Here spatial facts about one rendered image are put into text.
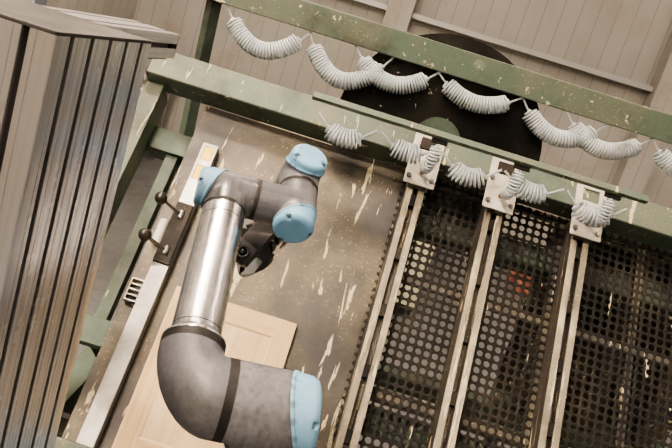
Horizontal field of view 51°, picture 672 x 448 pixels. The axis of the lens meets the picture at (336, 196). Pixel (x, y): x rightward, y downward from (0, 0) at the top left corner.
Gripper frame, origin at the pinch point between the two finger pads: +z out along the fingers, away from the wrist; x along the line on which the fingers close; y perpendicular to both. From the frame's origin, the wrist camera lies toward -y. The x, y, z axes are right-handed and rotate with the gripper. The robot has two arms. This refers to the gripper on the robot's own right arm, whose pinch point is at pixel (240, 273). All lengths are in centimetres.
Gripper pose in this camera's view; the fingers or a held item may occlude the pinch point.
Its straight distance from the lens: 154.2
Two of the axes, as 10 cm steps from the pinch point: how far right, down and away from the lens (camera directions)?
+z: -4.2, 6.7, 6.1
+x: -7.5, -6.4, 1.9
